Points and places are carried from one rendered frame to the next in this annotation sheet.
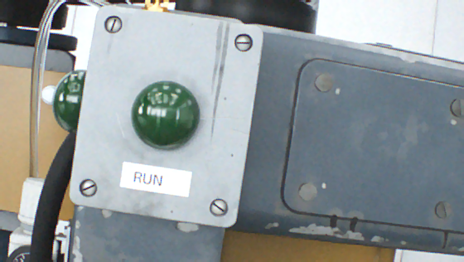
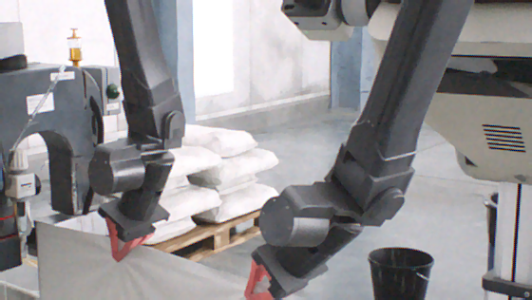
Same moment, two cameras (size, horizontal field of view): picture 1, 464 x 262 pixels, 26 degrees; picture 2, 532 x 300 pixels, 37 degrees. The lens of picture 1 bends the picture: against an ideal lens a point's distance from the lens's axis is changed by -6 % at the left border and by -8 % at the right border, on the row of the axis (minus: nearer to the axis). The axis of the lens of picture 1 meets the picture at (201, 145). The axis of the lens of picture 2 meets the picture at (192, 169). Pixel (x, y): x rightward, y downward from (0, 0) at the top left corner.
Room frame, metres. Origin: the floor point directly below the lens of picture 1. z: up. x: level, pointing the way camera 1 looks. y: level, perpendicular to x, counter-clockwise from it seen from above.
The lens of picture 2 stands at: (1.43, 1.17, 1.46)
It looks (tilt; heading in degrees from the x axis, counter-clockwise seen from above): 13 degrees down; 224
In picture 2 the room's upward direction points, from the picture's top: 1 degrees counter-clockwise
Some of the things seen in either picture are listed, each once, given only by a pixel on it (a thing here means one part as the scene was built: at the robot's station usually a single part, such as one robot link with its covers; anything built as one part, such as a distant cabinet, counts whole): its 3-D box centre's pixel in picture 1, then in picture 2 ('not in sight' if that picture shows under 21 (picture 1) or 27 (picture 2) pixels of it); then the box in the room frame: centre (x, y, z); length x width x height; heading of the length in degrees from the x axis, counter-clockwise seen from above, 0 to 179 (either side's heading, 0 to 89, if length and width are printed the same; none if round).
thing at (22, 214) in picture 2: not in sight; (22, 217); (0.74, 0.11, 1.11); 0.03 x 0.03 x 0.06
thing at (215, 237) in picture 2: not in sight; (168, 227); (-1.76, -2.13, 0.07); 1.20 x 0.82 x 0.14; 5
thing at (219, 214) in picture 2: not in sight; (226, 201); (-2.09, -1.94, 0.20); 0.67 x 0.43 x 0.15; 3
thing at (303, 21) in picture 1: (245, 15); (0, 62); (0.68, -0.02, 1.35); 0.09 x 0.09 x 0.03
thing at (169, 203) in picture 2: not in sight; (160, 203); (-1.48, -1.90, 0.32); 0.66 x 0.43 x 0.15; 5
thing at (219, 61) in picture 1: (164, 114); (98, 90); (0.49, 0.02, 1.29); 0.08 x 0.05 x 0.09; 93
